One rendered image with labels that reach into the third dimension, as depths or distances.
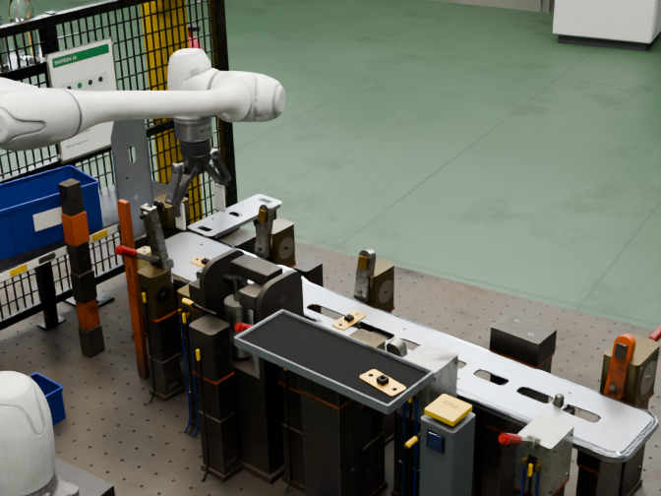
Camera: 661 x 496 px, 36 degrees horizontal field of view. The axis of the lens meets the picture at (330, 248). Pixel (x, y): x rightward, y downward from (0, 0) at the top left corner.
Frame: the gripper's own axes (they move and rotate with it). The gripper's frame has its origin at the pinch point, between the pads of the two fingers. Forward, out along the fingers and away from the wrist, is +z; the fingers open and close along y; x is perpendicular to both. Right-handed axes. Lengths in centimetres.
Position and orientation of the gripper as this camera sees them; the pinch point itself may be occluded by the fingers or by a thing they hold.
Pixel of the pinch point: (201, 215)
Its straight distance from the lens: 256.7
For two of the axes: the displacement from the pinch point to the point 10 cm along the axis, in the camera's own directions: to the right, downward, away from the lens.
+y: 6.4, -3.5, 6.9
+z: 0.2, 9.0, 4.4
